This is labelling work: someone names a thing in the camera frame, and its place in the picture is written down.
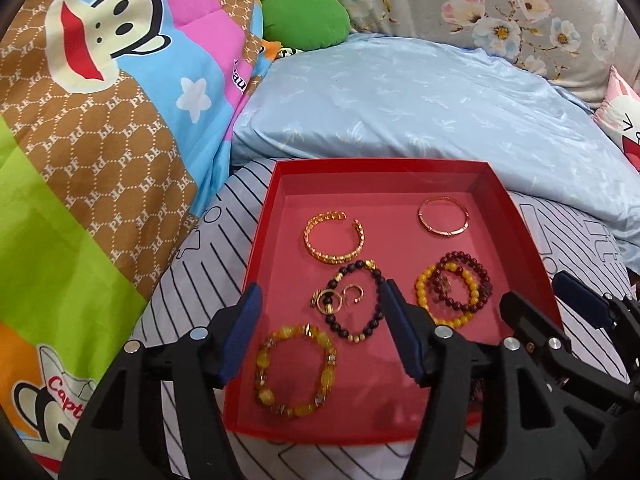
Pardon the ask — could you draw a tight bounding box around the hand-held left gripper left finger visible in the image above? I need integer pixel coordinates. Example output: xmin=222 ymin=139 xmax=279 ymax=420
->
xmin=60 ymin=281 xmax=264 ymax=480

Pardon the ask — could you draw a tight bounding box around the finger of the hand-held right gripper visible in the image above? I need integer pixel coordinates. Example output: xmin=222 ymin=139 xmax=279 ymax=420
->
xmin=499 ymin=290 xmax=636 ymax=411
xmin=552 ymin=270 xmax=640 ymax=333

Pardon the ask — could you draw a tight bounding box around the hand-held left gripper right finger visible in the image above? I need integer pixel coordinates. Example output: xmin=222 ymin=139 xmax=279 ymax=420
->
xmin=380 ymin=279 xmax=601 ymax=480

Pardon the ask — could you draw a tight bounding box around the yellow chunky bead bracelet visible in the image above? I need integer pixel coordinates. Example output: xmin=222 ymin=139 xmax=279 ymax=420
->
xmin=255 ymin=324 xmax=338 ymax=418

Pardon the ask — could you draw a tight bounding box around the dark red bead bracelet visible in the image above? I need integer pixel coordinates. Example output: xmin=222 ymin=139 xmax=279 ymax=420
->
xmin=432 ymin=251 xmax=493 ymax=313

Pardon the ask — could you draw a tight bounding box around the yellow round bead bracelet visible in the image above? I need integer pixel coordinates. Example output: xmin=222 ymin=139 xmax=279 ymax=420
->
xmin=415 ymin=259 xmax=481 ymax=328

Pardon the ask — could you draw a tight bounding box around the dark bead bracelet gold charm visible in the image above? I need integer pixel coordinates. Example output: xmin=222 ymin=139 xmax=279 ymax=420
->
xmin=322 ymin=259 xmax=388 ymax=345

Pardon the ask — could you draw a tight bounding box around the gold ring earring with charm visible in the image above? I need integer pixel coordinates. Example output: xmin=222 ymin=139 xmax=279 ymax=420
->
xmin=312 ymin=287 xmax=335 ymax=315

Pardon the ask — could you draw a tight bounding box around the red cardboard box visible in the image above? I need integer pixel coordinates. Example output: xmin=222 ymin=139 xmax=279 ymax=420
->
xmin=222 ymin=158 xmax=568 ymax=448

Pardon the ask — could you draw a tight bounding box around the grey striped bed sheet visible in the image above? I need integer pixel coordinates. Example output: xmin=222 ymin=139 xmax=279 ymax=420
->
xmin=127 ymin=157 xmax=640 ymax=480

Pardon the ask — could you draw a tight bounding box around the rose gold bangle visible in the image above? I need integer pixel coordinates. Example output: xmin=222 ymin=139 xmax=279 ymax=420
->
xmin=417 ymin=196 xmax=471 ymax=235

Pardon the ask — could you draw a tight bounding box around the pink cartoon cushion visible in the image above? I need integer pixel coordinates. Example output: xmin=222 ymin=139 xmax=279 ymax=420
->
xmin=592 ymin=65 xmax=640 ymax=173

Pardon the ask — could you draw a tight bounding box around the light blue pillow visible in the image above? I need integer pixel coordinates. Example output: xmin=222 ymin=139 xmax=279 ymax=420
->
xmin=231 ymin=34 xmax=640 ymax=221

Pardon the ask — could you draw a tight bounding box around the cartoon monkey quilt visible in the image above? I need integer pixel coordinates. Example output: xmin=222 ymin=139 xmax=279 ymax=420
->
xmin=0 ymin=0 xmax=273 ymax=480

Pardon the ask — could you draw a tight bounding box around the green cushion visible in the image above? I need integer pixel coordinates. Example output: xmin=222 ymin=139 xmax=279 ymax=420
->
xmin=261 ymin=0 xmax=351 ymax=52

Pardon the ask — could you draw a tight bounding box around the gold chain cuff bracelet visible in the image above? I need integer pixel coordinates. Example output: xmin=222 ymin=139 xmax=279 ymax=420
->
xmin=303 ymin=212 xmax=366 ymax=264

